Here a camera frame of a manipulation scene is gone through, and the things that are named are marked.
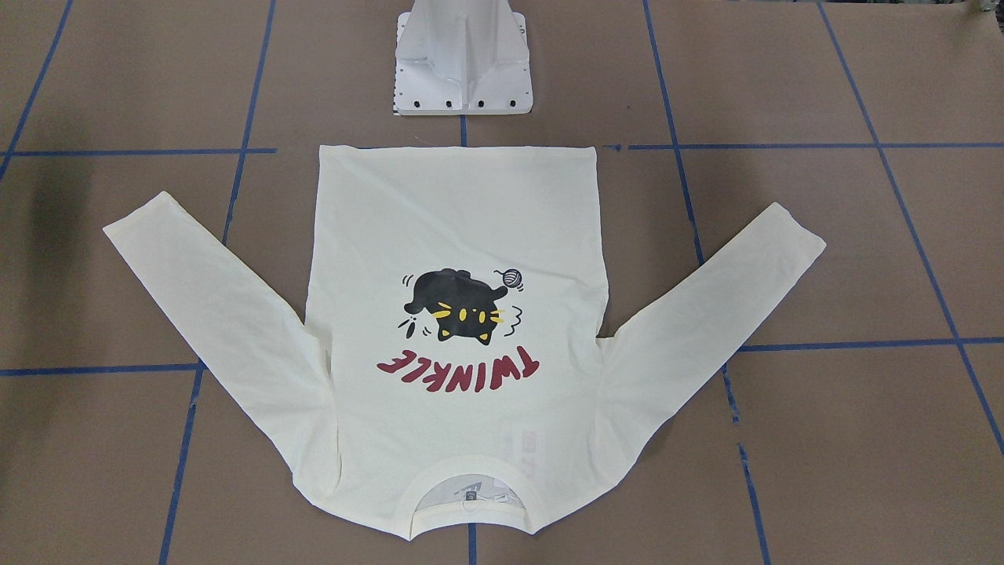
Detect cream long-sleeve cat shirt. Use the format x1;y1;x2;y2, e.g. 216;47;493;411
104;146;825;540

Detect white camera mast base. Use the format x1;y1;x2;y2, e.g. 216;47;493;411
392;1;533;117

